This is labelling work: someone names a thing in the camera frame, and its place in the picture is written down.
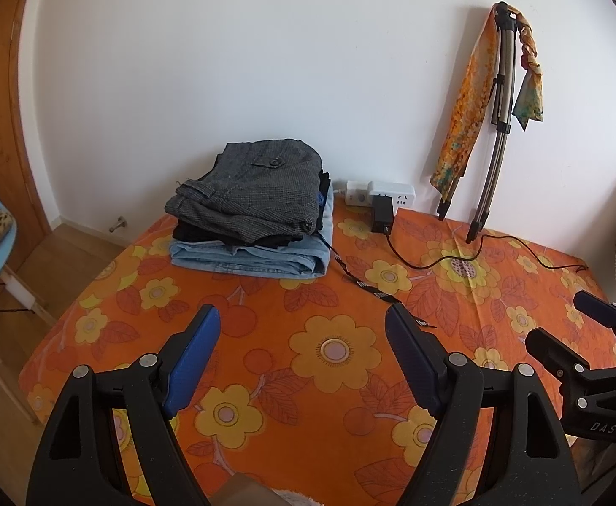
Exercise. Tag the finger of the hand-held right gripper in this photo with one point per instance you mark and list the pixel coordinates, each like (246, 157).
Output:
(598, 308)
(550, 350)

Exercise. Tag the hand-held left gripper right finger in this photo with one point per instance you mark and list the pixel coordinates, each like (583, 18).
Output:
(411, 358)

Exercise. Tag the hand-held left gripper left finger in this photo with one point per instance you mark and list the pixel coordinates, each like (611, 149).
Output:
(194, 358)

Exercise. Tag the grey houndstooth pants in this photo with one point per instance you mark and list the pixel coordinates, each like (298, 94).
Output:
(244, 190)

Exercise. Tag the black pants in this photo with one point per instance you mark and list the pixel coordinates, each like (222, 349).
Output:
(202, 233)

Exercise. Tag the orange floral bed sheet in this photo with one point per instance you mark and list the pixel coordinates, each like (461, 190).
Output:
(266, 305)

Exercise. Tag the light blue jeans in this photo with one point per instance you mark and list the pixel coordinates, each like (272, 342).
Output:
(244, 258)

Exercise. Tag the black power adapter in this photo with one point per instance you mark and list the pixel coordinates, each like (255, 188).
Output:
(382, 216)

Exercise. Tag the metal door stopper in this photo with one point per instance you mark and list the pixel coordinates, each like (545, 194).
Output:
(118, 224)

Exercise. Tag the white power strip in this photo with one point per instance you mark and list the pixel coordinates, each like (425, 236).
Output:
(400, 195)

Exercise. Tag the white fluffy cloth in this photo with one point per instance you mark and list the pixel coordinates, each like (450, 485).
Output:
(300, 498)

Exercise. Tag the braided orange green scarf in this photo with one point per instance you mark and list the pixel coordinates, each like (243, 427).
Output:
(529, 100)

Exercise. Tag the orange patterned scarf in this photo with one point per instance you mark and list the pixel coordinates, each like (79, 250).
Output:
(463, 121)

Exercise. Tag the folded metal tube stand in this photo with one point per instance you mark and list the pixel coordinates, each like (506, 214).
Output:
(504, 89)

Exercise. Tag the wooden door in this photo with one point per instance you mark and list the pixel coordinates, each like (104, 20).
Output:
(2, 116)

